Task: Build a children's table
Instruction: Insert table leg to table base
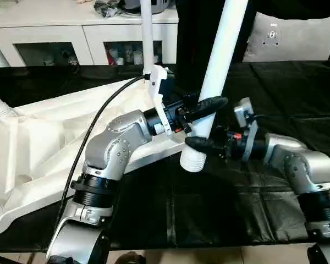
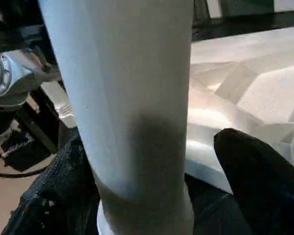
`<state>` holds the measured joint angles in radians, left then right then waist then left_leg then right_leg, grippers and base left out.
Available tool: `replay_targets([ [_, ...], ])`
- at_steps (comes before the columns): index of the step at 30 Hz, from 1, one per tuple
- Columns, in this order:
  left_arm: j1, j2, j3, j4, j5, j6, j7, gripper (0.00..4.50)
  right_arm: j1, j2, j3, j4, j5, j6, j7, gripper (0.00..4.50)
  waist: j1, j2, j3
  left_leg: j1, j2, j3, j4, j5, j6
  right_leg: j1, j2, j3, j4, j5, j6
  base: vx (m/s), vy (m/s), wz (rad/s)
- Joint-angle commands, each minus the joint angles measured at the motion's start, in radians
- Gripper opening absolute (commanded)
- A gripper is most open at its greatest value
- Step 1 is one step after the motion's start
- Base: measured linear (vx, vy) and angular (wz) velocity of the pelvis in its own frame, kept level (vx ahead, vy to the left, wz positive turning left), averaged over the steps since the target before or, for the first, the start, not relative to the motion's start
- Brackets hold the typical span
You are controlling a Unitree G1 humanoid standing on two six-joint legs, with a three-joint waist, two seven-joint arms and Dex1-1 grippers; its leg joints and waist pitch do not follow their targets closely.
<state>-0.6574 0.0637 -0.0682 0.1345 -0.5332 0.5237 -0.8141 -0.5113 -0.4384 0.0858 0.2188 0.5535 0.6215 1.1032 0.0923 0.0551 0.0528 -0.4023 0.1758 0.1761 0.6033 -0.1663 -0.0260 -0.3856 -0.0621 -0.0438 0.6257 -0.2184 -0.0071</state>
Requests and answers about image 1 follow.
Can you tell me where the white plastic table top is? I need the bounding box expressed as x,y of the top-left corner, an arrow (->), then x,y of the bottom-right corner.
0,65 -> 207,238

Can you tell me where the black cabinet with gold label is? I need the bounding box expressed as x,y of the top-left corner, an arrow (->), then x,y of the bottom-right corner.
175,0 -> 330,64

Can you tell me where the black table mat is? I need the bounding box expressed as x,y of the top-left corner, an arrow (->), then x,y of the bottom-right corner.
0,59 -> 330,254

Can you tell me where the red bottle in cabinet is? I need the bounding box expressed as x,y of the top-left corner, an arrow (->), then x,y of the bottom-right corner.
106,48 -> 116,66

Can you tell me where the white pillow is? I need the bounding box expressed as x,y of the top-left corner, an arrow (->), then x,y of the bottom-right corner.
241,10 -> 330,63

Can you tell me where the white glass-door cabinet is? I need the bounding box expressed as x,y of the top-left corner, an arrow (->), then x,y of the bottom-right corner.
0,0 -> 180,67

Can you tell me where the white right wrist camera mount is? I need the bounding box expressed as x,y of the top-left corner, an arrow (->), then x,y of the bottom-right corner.
232,96 -> 260,163

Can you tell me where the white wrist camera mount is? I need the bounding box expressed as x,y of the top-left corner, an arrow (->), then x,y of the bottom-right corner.
146,64 -> 175,138
232,96 -> 260,163

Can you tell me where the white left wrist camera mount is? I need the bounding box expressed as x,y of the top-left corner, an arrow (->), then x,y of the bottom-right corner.
146,64 -> 175,138

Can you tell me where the grey bag with black strap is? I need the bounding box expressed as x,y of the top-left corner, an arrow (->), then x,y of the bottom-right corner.
123,0 -> 177,15

